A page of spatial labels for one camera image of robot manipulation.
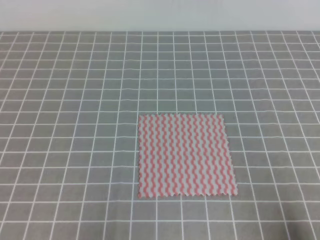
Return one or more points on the pink wavy striped towel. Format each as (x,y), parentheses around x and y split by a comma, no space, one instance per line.
(184,154)

